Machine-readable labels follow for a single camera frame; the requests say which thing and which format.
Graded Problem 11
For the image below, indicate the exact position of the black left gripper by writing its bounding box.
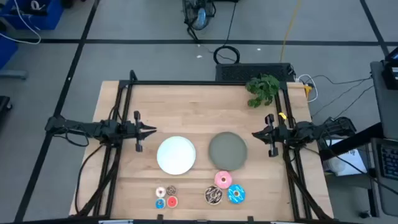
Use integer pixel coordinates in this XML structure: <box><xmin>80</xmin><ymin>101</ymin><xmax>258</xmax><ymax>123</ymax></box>
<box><xmin>123</xmin><ymin>111</ymin><xmax>157</xmax><ymax>152</ymax></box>

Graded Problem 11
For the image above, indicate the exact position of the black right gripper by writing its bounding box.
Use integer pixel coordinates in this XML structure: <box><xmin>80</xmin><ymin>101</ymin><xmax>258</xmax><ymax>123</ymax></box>
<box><xmin>251</xmin><ymin>114</ymin><xmax>292</xmax><ymax>158</ymax></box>

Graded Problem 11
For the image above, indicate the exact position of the large pink donut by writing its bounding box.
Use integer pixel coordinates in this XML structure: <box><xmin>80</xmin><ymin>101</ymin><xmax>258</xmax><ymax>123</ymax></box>
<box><xmin>214</xmin><ymin>170</ymin><xmax>233</xmax><ymax>190</ymax></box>

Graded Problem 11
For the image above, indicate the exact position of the large blue donut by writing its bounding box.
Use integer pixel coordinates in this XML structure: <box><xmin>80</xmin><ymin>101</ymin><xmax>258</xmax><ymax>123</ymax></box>
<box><xmin>227</xmin><ymin>184</ymin><xmax>246</xmax><ymax>205</ymax></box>

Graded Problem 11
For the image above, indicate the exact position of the large chocolate donut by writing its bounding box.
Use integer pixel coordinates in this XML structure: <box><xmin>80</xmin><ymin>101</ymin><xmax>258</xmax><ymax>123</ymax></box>
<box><xmin>204</xmin><ymin>185</ymin><xmax>223</xmax><ymax>205</ymax></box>

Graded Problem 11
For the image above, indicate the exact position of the white round plate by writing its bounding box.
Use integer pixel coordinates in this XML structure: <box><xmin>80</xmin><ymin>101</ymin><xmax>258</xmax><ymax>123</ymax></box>
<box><xmin>156</xmin><ymin>136</ymin><xmax>197</xmax><ymax>175</ymax></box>

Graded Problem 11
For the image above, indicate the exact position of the grey-green round plate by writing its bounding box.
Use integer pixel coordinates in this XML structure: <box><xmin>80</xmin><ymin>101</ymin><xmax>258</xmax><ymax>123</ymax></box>
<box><xmin>208</xmin><ymin>131</ymin><xmax>249</xmax><ymax>171</ymax></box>

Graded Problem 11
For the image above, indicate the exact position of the green leafy plant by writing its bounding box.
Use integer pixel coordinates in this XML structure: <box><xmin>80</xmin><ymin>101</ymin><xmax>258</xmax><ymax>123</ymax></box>
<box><xmin>245</xmin><ymin>73</ymin><xmax>280</xmax><ymax>109</ymax></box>

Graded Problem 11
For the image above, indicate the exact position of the black perforated computer case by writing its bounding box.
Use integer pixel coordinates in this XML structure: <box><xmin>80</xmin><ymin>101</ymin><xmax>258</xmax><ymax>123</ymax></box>
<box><xmin>215</xmin><ymin>63</ymin><xmax>295</xmax><ymax>83</ymax></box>

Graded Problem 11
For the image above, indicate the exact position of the white paper sheet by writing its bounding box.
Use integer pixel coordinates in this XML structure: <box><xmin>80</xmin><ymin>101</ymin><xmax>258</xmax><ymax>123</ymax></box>
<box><xmin>323</xmin><ymin>139</ymin><xmax>368</xmax><ymax>177</ymax></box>

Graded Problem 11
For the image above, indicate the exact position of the black floor fan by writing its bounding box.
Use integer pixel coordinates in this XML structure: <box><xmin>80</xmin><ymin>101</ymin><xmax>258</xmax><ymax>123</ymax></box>
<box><xmin>182</xmin><ymin>0</ymin><xmax>216</xmax><ymax>43</ymax></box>

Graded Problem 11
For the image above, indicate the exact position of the grey desk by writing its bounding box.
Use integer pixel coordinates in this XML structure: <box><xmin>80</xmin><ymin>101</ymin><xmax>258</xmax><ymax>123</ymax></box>
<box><xmin>369</xmin><ymin>60</ymin><xmax>398</xmax><ymax>217</ymax></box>

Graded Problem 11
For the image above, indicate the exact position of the black keyboard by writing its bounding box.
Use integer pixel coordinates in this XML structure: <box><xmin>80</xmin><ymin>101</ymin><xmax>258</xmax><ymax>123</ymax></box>
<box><xmin>376</xmin><ymin>143</ymin><xmax>398</xmax><ymax>181</ymax></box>

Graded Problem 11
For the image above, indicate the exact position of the black monitor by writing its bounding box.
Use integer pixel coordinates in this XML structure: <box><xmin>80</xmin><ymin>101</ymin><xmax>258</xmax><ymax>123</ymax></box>
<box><xmin>381</xmin><ymin>46</ymin><xmax>398</xmax><ymax>91</ymax></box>

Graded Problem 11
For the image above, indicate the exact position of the grey metal foot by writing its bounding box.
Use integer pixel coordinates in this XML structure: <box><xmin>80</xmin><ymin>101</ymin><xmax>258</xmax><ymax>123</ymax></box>
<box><xmin>0</xmin><ymin>70</ymin><xmax>28</xmax><ymax>79</ymax></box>

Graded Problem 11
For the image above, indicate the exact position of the large blue bin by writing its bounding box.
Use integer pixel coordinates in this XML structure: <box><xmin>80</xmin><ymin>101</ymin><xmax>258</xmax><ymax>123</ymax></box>
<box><xmin>0</xmin><ymin>0</ymin><xmax>65</xmax><ymax>31</ymax></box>

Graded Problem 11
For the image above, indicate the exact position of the black cable bundle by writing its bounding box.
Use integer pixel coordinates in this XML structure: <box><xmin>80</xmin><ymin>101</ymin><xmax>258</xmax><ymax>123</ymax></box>
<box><xmin>282</xmin><ymin>149</ymin><xmax>332</xmax><ymax>221</ymax></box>
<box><xmin>74</xmin><ymin>142</ymin><xmax>124</xmax><ymax>218</ymax></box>

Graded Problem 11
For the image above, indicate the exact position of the black aluminium table frame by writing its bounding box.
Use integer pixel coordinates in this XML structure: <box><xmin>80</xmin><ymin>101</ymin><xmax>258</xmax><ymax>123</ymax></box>
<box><xmin>76</xmin><ymin>70</ymin><xmax>333</xmax><ymax>222</ymax></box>

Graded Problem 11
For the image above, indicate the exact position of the looped white power cable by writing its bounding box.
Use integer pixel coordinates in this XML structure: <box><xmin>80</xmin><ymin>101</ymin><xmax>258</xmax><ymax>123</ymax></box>
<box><xmin>297</xmin><ymin>73</ymin><xmax>319</xmax><ymax>103</ymax></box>

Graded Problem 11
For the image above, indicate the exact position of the coiled black cable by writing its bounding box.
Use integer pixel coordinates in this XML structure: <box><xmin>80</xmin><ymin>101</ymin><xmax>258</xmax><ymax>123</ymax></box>
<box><xmin>213</xmin><ymin>45</ymin><xmax>241</xmax><ymax>65</ymax></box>

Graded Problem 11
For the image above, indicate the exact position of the yellow cable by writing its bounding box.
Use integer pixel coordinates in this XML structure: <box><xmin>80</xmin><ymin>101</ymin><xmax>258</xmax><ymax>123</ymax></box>
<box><xmin>279</xmin><ymin>0</ymin><xmax>302</xmax><ymax>63</ymax></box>

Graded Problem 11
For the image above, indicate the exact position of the long white cable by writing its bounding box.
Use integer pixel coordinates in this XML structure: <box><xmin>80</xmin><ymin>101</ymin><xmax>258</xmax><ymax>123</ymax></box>
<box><xmin>0</xmin><ymin>0</ymin><xmax>42</xmax><ymax>45</ymax></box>

